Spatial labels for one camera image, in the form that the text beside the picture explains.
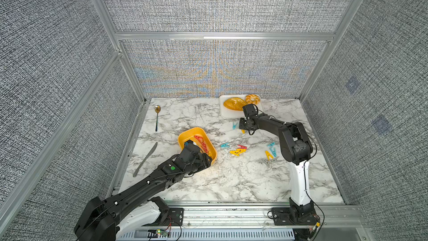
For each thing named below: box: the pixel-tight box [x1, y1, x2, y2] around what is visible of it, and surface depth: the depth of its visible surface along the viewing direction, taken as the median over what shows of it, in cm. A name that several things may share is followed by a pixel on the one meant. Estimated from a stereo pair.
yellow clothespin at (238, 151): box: [230, 148, 247, 156], surface depth 96 cm
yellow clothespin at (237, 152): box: [229, 148, 243, 157], surface depth 96 cm
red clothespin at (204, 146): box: [198, 140, 209, 153], surface depth 97 cm
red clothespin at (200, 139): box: [193, 135, 205, 145], surface depth 101 cm
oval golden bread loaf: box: [222, 97, 247, 112], surface depth 114 cm
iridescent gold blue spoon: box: [154, 104, 162, 132], surface depth 115 cm
